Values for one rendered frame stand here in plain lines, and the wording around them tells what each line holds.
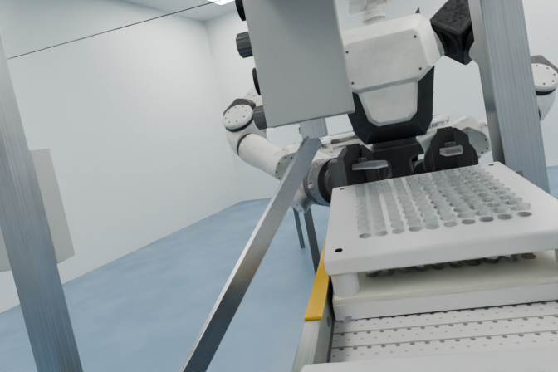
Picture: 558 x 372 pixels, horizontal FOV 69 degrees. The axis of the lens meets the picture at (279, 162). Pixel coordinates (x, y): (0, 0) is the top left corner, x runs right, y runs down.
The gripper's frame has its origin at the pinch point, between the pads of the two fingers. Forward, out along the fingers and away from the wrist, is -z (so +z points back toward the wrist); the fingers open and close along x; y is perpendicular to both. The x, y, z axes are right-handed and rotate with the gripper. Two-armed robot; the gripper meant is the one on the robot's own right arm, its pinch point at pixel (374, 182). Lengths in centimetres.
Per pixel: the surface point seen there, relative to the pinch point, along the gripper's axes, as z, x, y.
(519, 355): -38.5, 4.8, 17.8
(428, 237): -20.8, 3.6, 8.1
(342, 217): -9.0, 2.1, 11.0
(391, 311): -19.0, 10.4, 12.6
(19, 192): 43, -9, 56
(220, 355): 142, 84, 10
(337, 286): -16.5, 7.2, 16.8
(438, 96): 354, -37, -338
